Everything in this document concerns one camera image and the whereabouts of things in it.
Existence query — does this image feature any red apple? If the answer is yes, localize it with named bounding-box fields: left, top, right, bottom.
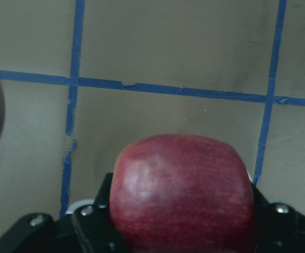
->
left=109, top=134, right=256, bottom=252

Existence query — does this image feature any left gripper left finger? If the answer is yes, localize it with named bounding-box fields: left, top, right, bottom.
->
left=71, top=173, right=129, bottom=253

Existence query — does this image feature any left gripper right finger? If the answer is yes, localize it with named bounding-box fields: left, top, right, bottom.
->
left=251, top=184, right=298, bottom=253

